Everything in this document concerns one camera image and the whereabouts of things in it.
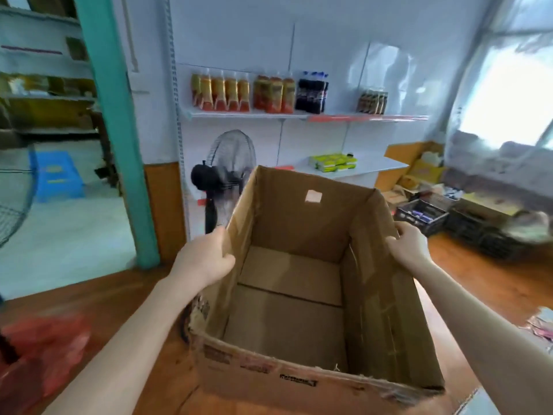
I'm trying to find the person's left hand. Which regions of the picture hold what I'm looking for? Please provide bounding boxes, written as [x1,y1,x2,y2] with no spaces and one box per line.
[171,227,236,290]

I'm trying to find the person's right hand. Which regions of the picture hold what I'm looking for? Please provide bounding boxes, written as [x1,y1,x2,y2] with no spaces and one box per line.
[385,220,433,271]

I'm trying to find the large cardboard box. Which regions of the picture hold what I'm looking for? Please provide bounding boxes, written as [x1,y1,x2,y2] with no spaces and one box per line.
[185,165,446,415]

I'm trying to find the person's left forearm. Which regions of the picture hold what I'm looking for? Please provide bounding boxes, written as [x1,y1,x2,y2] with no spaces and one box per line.
[42,272,204,415]

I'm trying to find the person's right forearm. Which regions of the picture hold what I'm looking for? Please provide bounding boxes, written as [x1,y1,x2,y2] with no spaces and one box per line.
[408,255,553,415]

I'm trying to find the small black plastic crate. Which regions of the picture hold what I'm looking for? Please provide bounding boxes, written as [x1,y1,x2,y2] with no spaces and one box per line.
[393,198,451,237]

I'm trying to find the open cardboard box of goods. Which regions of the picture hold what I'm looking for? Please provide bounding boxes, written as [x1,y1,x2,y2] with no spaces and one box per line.
[374,141,448,204]

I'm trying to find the black standing fan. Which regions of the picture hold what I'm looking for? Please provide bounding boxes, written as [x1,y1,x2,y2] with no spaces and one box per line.
[190,129,257,235]

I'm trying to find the long black plastic crate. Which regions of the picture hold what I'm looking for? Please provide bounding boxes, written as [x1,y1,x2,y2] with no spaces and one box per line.
[445,206,530,261]

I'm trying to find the pile of yellow-green packets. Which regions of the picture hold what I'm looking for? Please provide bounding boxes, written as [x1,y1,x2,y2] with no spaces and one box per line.
[309,153,359,173]

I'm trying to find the flat yellow cardboard box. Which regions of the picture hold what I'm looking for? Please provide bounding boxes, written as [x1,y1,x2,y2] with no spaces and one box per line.
[456,192,521,217]

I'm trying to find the white plastic bag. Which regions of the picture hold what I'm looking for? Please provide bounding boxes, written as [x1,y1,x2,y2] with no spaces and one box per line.
[505,211,552,244]

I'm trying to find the teal pillar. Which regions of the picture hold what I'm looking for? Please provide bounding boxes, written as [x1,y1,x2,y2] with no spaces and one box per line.
[73,0,161,270]

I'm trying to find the white slotted shelf upright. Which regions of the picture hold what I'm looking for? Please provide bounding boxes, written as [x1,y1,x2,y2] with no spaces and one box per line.
[165,0,192,240]

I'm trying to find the colourful printed packets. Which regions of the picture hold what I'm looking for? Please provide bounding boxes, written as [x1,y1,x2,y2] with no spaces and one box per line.
[524,307,553,343]

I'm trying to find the red tea bottle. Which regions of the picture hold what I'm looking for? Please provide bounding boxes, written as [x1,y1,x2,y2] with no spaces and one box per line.
[266,74,284,114]
[281,74,297,114]
[253,74,269,111]

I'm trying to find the blue plastic stool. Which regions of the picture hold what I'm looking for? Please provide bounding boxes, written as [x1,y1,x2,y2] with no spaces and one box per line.
[29,150,86,203]

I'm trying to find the window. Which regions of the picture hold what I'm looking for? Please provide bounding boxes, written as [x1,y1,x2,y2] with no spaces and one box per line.
[457,33,553,149]

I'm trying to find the red plastic bag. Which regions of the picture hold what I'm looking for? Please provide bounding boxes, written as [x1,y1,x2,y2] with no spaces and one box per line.
[0,312,92,415]

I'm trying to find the storage shelving unit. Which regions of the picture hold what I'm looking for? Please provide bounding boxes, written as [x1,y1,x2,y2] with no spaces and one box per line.
[0,0,98,141]

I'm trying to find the short white wall shelf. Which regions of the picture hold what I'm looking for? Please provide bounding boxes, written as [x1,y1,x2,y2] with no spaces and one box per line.
[276,154,410,180]

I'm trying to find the long white wall shelf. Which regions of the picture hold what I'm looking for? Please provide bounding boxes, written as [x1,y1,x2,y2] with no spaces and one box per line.
[179,104,429,124]

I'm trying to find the wire fan guard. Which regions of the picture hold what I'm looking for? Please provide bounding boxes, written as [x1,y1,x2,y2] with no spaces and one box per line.
[0,144,36,249]

